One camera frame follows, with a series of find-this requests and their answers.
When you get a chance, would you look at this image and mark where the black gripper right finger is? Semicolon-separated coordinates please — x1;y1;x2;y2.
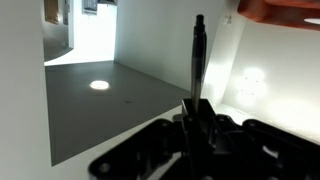
199;98;320;180

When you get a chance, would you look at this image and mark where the round ceiling light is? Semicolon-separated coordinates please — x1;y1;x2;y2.
89;79;111;91

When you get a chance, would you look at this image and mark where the orange patterned corner sofa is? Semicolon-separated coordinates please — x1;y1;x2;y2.
237;0;320;32

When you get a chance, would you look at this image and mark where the black pen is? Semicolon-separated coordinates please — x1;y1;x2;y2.
190;14;208;103

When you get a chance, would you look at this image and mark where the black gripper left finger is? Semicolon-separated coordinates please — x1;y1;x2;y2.
88;98;219;180

